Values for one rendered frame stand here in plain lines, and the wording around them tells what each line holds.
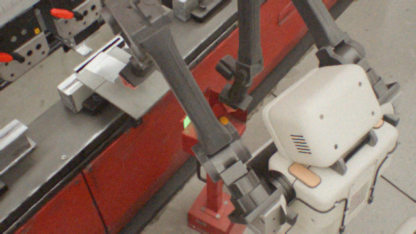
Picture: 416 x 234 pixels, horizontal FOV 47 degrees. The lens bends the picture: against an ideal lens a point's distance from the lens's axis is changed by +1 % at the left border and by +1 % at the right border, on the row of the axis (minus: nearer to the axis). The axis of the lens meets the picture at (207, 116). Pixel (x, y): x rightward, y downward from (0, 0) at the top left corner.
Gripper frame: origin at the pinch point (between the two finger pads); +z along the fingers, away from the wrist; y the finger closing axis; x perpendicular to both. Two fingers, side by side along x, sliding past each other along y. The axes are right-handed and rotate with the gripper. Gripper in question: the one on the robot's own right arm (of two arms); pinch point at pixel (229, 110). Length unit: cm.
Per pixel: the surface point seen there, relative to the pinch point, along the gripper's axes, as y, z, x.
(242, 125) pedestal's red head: -6.7, 8.2, -2.7
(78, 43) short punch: 48, -19, 21
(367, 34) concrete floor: -41, 72, -153
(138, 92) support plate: 25.2, -14.1, 21.4
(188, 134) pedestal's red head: 7.5, 4.2, 14.6
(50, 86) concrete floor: 104, 109, -23
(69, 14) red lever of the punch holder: 46, -38, 26
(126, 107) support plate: 25.2, -14.0, 28.0
